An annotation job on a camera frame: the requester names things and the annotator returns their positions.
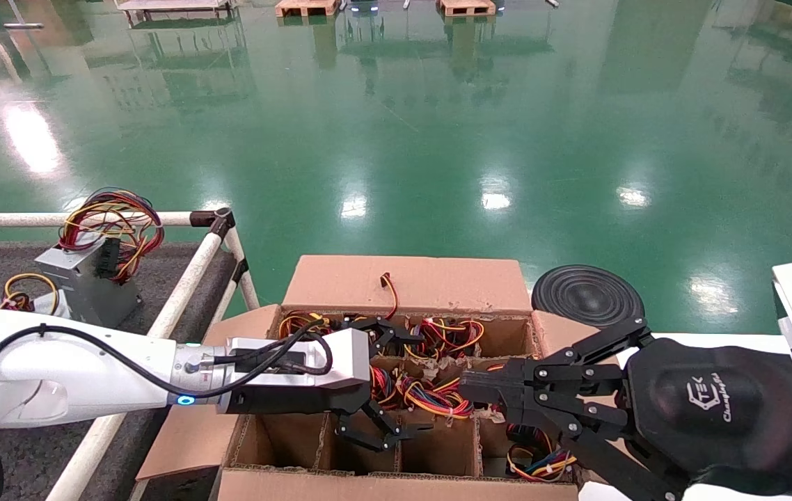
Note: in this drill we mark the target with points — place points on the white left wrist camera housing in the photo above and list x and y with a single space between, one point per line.
340 362

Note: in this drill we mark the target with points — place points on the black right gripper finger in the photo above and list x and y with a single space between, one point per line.
549 379
577 417

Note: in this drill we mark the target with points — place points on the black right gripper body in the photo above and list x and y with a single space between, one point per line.
716 410

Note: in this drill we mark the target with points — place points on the black round stool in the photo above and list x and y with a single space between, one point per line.
584 296

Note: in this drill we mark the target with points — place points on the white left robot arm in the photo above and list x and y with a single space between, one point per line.
55 390

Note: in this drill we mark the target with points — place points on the wooden pallet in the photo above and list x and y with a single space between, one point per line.
465 7
305 7

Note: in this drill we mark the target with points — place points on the grey felt cart mat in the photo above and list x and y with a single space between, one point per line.
41 466

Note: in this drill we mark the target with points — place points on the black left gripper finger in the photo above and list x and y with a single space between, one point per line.
385 334
385 440

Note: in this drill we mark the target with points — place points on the cardboard box with dividers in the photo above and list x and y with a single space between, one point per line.
424 282

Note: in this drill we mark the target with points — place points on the low white platform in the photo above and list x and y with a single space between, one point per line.
173 4

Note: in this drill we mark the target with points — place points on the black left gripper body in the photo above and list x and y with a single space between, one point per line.
284 401

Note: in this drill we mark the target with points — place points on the white tube cart frame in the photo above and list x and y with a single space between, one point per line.
181 292

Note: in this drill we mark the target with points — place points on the dark mobile robot base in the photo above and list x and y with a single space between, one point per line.
365 5

